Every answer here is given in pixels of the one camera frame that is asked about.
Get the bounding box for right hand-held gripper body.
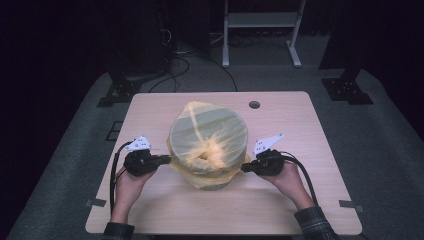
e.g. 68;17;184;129
252;133;286;177

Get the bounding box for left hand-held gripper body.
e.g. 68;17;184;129
123;135;161;178

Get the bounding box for green plastic trash bin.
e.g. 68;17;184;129
168;101;250;192

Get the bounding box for yellow cloth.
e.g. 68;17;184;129
165;100;252;191

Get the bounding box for person's left hand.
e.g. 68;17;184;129
115;165;156;201

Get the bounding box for person's right hand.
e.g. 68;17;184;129
263;161;308;203

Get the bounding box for black stand base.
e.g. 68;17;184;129
321;68;374;106
96;71;143;108

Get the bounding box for left hand-held gripper black cable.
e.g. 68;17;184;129
109;141;135;215

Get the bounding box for hand-held gripper black cable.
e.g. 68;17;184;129
109;141;135;215
279;151;320;206

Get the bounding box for right hand-held gripper black cable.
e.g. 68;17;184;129
279;151;320;206

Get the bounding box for black floor cables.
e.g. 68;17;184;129
148;55;239;94

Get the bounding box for white metal stand frame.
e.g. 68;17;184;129
222;0;307;69

